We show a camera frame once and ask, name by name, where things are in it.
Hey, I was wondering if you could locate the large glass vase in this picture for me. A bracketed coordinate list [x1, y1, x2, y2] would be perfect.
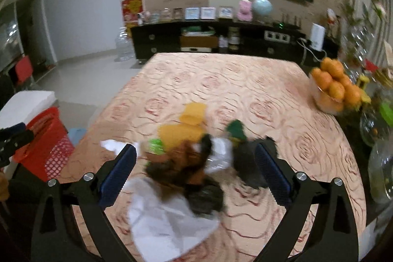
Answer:
[367, 139, 393, 205]

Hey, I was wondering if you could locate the small yellow foam net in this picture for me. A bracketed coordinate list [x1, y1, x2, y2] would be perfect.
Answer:
[179, 102, 208, 128]

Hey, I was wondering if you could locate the small white tissue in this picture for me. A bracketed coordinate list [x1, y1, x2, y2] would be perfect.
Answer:
[100, 139, 137, 156]

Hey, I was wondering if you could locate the black router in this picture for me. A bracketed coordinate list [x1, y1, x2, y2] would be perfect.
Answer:
[273, 14, 303, 30]

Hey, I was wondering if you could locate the jar in cabinet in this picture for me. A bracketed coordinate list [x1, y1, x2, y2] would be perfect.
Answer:
[228, 27, 240, 49]

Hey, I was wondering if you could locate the white paper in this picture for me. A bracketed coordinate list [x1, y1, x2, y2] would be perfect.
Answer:
[127, 175, 220, 262]

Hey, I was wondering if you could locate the bowl of oranges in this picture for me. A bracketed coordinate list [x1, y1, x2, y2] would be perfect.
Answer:
[311, 57, 365, 114]

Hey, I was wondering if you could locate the green and yellow sponge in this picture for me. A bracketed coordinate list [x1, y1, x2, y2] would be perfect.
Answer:
[225, 119, 247, 143]

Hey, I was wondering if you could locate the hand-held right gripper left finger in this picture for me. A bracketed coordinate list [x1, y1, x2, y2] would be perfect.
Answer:
[31, 144, 137, 262]

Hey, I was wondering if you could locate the large yellow foam net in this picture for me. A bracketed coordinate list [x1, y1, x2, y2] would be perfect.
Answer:
[157, 123, 207, 152]

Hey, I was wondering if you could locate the large clear water jug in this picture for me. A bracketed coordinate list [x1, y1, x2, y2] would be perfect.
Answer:
[115, 27, 136, 62]

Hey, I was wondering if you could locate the white foam box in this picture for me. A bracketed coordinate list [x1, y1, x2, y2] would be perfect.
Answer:
[0, 91, 56, 131]

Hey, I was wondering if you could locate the yellow object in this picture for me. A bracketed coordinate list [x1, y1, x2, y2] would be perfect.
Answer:
[0, 172, 10, 202]

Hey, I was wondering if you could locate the dark grey bag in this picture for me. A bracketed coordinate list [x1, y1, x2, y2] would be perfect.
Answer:
[233, 136, 278, 189]

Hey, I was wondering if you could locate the white cable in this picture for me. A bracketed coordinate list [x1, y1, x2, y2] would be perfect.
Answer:
[296, 37, 326, 66]

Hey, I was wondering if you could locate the pale blue globe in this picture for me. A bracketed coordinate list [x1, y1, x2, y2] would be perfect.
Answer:
[252, 0, 273, 22]

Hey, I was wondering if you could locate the red plastic basket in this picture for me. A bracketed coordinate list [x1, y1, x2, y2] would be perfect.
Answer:
[12, 107, 76, 182]

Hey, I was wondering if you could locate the black television cabinet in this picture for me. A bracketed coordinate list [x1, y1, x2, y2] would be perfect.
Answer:
[130, 18, 340, 67]

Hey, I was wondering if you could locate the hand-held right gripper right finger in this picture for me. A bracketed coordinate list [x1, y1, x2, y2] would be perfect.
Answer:
[254, 140, 360, 262]

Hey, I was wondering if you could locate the pink plush toy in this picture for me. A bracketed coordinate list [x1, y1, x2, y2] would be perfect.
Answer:
[236, 0, 253, 21]

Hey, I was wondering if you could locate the green packet on box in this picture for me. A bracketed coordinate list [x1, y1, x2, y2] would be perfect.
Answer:
[181, 26, 216, 36]

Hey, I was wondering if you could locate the round glass vase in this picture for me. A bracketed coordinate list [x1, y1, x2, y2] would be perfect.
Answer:
[359, 109, 393, 146]

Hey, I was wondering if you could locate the clear plastic bag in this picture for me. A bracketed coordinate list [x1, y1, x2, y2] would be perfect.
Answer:
[203, 138, 234, 176]

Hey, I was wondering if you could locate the red chair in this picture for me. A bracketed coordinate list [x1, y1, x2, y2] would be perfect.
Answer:
[14, 55, 34, 86]

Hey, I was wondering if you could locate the glass fruit bowl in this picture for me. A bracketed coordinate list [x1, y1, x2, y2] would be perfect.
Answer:
[308, 73, 346, 115]

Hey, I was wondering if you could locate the small figurine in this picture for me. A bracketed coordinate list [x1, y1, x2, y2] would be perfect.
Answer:
[325, 8, 338, 32]

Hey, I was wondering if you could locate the white upright appliance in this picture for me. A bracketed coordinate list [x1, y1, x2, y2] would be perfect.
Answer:
[310, 23, 326, 51]

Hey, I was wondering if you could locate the white socket panel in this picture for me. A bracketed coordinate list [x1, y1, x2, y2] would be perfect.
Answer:
[264, 30, 291, 42]

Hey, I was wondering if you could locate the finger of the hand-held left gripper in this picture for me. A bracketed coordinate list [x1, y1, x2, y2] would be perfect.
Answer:
[0, 130, 35, 167]
[0, 123, 27, 141]

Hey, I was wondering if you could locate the light blue object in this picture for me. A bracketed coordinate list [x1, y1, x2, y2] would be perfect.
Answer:
[68, 127, 88, 148]

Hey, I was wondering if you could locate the brown cardboard box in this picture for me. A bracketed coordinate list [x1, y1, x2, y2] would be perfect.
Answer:
[180, 34, 219, 53]

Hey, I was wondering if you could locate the black plastic bag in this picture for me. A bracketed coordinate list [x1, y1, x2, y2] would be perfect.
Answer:
[184, 179, 225, 216]

